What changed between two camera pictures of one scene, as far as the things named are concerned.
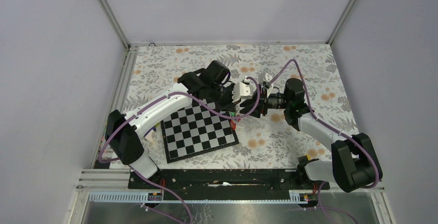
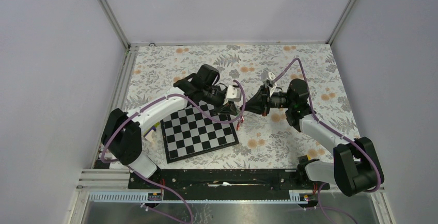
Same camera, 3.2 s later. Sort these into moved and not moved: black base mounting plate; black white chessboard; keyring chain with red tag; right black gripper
Moved: keyring chain with red tag
Not moved: right black gripper; black white chessboard; black base mounting plate
